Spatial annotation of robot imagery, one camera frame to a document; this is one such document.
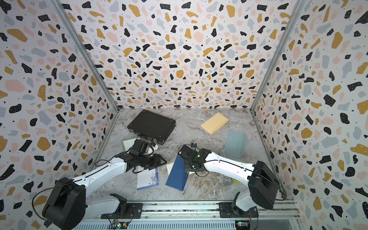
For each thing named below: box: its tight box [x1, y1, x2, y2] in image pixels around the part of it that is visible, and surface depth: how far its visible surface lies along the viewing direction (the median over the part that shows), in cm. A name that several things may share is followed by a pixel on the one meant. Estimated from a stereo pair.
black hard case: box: [126, 109, 177, 145], surface depth 106 cm
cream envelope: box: [166, 161, 175, 176], surface depth 91 cm
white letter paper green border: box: [121, 137, 138, 152], surface depth 99 cm
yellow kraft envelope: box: [200, 112, 230, 135], surface depth 116 cm
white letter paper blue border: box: [136, 165, 160, 191], surface depth 85 cm
